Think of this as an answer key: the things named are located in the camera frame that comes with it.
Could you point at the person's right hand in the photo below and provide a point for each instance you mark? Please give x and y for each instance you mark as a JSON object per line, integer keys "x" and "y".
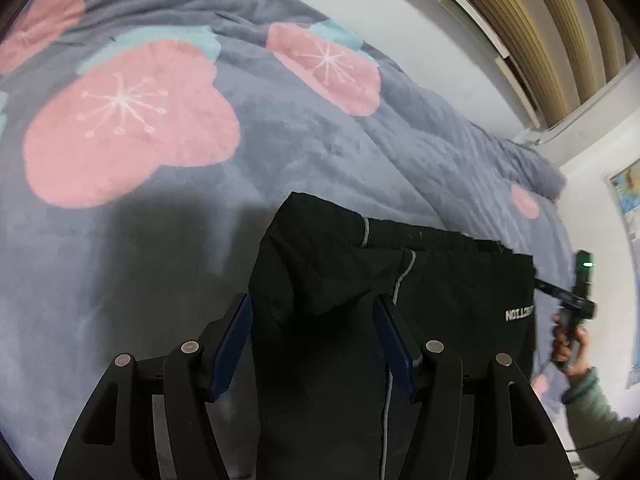
{"x": 575, "y": 352}

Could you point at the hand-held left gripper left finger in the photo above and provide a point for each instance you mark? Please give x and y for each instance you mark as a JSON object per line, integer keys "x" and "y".
{"x": 231, "y": 347}

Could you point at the colourful wall map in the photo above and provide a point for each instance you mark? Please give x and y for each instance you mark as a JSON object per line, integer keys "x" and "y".
{"x": 627, "y": 195}

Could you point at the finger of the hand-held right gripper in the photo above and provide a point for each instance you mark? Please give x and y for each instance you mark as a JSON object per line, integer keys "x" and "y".
{"x": 550, "y": 290}

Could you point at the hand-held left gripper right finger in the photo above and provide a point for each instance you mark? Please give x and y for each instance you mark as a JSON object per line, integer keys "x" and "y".
{"x": 396, "y": 350}

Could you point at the grey floral blanket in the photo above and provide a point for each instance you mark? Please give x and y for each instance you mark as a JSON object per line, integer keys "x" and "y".
{"x": 300, "y": 135}

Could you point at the person's right forearm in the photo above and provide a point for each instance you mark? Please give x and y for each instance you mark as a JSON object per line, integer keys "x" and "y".
{"x": 595, "y": 425}

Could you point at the black hooded jacket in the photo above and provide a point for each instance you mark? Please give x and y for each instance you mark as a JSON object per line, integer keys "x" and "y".
{"x": 325, "y": 260}

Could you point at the brown striped window blind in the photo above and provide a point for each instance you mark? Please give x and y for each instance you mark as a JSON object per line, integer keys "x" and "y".
{"x": 550, "y": 35}

